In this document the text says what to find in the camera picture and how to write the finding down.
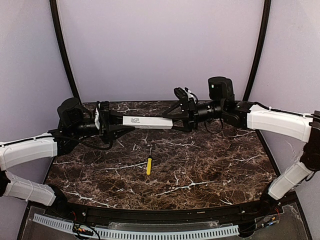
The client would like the white remote control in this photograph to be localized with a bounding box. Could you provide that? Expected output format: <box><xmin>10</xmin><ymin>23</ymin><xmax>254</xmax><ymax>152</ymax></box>
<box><xmin>122</xmin><ymin>116</ymin><xmax>174</xmax><ymax>130</ymax></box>

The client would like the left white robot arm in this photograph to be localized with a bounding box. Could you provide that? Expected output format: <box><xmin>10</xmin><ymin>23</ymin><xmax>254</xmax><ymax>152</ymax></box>
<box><xmin>0</xmin><ymin>97</ymin><xmax>135</xmax><ymax>206</ymax></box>

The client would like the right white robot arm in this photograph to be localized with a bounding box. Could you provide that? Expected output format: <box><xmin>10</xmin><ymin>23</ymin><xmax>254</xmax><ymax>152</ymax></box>
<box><xmin>162</xmin><ymin>76</ymin><xmax>320</xmax><ymax>200</ymax></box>

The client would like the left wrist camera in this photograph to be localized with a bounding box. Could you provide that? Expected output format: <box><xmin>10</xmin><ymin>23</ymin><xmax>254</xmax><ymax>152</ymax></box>
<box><xmin>94</xmin><ymin>101</ymin><xmax>110</xmax><ymax>130</ymax></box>

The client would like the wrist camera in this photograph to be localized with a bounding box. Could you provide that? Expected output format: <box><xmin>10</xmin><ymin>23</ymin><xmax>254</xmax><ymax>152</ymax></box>
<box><xmin>94</xmin><ymin>101</ymin><xmax>110</xmax><ymax>130</ymax></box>
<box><xmin>173</xmin><ymin>87</ymin><xmax>199</xmax><ymax>104</ymax></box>

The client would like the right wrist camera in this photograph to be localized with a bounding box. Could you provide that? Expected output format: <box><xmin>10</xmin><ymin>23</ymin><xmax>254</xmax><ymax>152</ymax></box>
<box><xmin>173</xmin><ymin>87</ymin><xmax>199</xmax><ymax>104</ymax></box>

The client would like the yellow handled screwdriver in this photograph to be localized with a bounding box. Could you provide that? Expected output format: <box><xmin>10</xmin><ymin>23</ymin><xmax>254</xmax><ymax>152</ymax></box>
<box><xmin>146</xmin><ymin>147</ymin><xmax>153</xmax><ymax>176</ymax></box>

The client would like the black front table rail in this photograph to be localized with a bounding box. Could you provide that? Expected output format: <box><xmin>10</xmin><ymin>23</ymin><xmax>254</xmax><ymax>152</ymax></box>
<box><xmin>57</xmin><ymin>201</ymin><xmax>266</xmax><ymax>226</ymax></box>

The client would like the white slotted cable duct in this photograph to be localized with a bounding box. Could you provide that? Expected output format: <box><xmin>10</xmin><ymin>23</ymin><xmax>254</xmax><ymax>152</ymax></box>
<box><xmin>32</xmin><ymin>213</ymin><xmax>240</xmax><ymax>240</ymax></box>

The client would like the left black frame post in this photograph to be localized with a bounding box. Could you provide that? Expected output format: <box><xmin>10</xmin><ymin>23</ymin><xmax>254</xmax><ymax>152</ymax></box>
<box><xmin>49</xmin><ymin>0</ymin><xmax>81</xmax><ymax>103</ymax></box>

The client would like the black frame post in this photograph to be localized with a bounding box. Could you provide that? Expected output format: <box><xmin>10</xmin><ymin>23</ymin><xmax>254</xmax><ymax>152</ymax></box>
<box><xmin>49</xmin><ymin>0</ymin><xmax>81</xmax><ymax>103</ymax></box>
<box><xmin>242</xmin><ymin>0</ymin><xmax>272</xmax><ymax>101</ymax></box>

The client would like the right black frame post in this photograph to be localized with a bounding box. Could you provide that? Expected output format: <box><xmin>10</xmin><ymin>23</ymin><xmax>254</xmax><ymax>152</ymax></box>
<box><xmin>242</xmin><ymin>0</ymin><xmax>272</xmax><ymax>101</ymax></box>

